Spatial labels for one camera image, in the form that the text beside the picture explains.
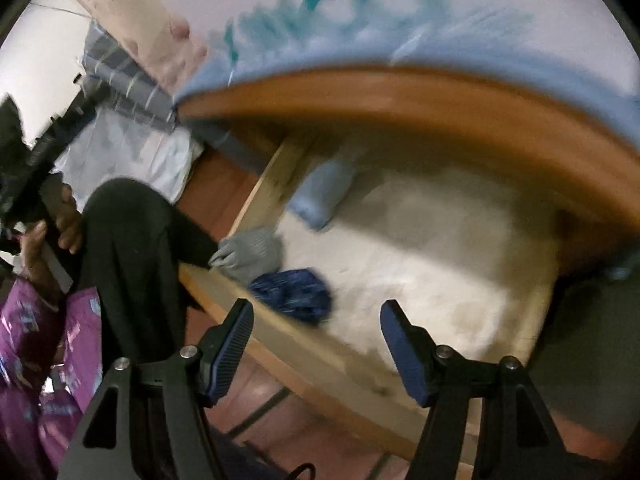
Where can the pink floral curtain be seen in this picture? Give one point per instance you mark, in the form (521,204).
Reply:
(140,10)

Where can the blue plaid bedding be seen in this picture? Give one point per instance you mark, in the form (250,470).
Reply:
(120,75)

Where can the person's left hand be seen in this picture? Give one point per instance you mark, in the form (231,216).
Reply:
(67,225)

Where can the light blue underwear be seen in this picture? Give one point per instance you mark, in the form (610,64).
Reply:
(320,195)

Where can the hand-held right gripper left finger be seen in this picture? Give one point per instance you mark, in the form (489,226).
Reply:
(227,355)

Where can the white shoe box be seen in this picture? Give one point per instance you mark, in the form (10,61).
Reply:
(350,25)

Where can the person's leg in black pants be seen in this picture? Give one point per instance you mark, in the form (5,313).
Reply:
(130,260)

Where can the white bed sheet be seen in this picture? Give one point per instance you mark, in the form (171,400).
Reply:
(150,155)

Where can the grey sock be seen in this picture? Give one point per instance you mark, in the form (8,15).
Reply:
(250,255)

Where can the blue checked cloth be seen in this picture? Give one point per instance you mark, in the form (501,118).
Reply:
(575,85)

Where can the wooden nightstand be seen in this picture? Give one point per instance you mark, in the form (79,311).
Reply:
(450,105)

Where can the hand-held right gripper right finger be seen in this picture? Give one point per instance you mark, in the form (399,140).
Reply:
(405,355)

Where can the purple printed clothing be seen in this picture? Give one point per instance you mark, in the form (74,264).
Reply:
(75,360)

